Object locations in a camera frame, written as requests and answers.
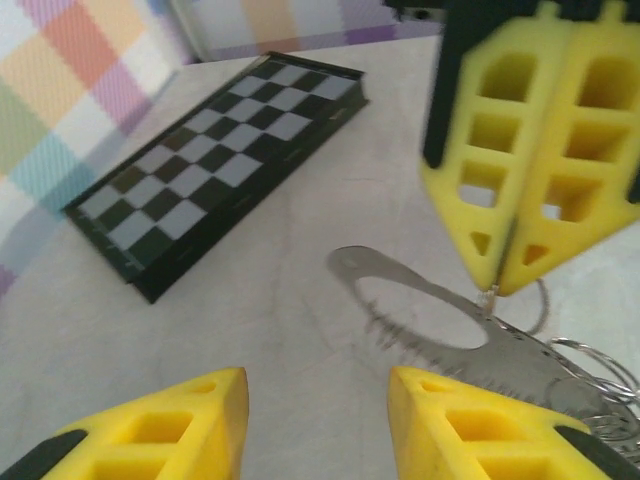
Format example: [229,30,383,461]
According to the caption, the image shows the silver keyring cluster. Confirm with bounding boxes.
[582,397,640,454]

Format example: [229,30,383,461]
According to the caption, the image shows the black folding chessboard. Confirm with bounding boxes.
[62,49,371,305]

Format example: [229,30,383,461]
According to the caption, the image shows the aluminium frame post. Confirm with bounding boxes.
[167,0,204,66]

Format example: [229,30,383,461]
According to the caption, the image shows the silver split keyring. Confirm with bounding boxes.
[549,337,640,401]
[527,277,552,337]

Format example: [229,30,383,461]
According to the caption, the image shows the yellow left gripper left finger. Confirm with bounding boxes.
[0,367,250,480]

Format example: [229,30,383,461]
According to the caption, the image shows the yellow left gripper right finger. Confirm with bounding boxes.
[389,366,640,480]

